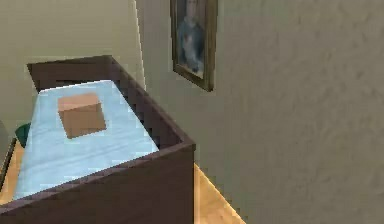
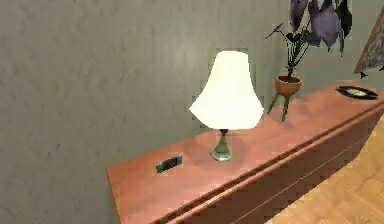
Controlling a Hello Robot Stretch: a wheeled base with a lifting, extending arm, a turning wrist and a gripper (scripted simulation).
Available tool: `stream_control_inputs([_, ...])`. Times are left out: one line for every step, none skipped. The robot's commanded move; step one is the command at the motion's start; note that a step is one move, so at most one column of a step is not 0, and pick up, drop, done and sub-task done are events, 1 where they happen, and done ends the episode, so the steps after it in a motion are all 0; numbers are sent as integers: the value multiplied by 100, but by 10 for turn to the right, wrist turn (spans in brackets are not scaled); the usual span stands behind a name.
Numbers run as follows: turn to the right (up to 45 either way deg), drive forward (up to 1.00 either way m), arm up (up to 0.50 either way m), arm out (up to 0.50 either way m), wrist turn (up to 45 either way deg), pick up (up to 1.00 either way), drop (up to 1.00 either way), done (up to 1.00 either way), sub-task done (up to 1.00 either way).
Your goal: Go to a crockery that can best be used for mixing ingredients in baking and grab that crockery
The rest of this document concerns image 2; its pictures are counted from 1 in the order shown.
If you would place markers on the white shade table lamp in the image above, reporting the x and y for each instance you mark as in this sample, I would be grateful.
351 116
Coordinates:
226 96

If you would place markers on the dark green remote control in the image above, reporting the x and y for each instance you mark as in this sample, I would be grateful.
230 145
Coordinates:
169 163

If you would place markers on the reddish brown wooden sideboard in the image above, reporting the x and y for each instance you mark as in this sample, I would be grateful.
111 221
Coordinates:
266 146

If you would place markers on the house plant in orange pot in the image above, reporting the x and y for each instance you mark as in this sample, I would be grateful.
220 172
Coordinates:
288 85

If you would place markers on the purple leaved hanging plant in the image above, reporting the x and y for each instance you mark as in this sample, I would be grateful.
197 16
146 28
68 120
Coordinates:
325 21

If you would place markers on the black oval dish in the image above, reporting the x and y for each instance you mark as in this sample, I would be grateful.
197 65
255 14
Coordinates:
356 92

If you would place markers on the wood framed wall picture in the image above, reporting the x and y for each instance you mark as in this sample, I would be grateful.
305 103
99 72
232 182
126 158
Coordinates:
374 50

